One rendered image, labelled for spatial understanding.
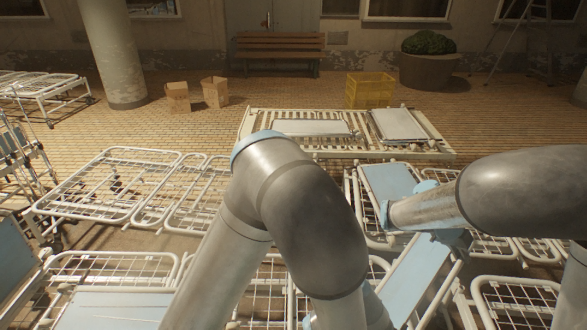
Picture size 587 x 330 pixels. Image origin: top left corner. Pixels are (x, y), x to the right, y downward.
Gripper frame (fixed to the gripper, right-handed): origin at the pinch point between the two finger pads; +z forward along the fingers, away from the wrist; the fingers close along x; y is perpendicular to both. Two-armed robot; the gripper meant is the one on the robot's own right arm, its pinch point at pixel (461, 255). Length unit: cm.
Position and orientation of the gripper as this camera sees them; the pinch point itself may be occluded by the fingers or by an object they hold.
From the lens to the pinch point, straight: 131.9
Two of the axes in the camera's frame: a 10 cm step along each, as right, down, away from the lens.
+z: 5.3, 8.0, 2.7
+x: 5.0, -0.4, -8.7
